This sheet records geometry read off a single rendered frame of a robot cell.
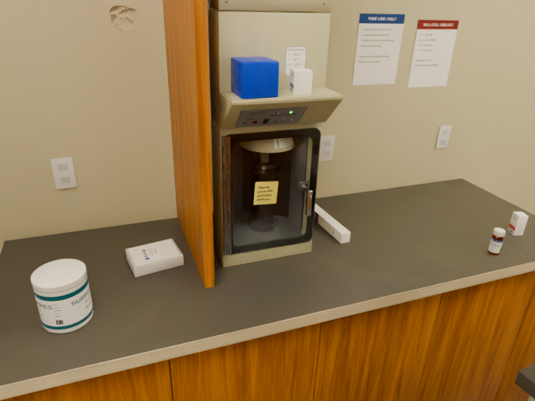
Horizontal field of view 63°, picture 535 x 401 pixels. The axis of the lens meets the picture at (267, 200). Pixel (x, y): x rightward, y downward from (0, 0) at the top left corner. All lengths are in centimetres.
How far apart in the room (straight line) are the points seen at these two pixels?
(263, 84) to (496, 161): 170
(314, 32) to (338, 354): 98
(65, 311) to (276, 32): 91
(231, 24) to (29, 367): 97
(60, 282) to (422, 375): 129
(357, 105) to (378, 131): 18
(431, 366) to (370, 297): 53
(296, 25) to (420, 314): 100
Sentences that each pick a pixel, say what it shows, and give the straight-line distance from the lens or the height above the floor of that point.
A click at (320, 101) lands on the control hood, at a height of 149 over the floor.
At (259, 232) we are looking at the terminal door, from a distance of 140.
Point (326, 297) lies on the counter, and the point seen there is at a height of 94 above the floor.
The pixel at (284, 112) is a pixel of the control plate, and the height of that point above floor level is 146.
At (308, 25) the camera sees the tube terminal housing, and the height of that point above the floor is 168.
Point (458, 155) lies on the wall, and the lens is 238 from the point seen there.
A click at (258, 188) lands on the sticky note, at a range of 133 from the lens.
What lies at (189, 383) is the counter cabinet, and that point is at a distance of 133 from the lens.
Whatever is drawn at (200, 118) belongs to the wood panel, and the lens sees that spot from 113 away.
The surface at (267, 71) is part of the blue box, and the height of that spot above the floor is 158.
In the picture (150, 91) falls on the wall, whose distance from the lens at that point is 162.
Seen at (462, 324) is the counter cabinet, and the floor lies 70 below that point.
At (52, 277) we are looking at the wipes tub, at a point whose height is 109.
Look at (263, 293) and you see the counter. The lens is 133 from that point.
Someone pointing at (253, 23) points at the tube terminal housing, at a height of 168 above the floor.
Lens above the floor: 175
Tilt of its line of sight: 25 degrees down
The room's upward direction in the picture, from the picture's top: 2 degrees clockwise
